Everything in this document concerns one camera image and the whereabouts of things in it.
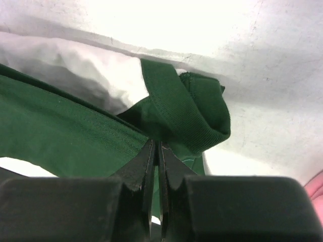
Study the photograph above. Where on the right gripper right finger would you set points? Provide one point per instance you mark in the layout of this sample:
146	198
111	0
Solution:
231	208

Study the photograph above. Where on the white and green t-shirt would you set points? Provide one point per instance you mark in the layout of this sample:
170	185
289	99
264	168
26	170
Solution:
70	109

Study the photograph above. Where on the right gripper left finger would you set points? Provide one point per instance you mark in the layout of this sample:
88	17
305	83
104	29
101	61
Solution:
115	208

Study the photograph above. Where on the folded pink t-shirt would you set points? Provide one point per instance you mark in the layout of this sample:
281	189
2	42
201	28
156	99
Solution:
314	186

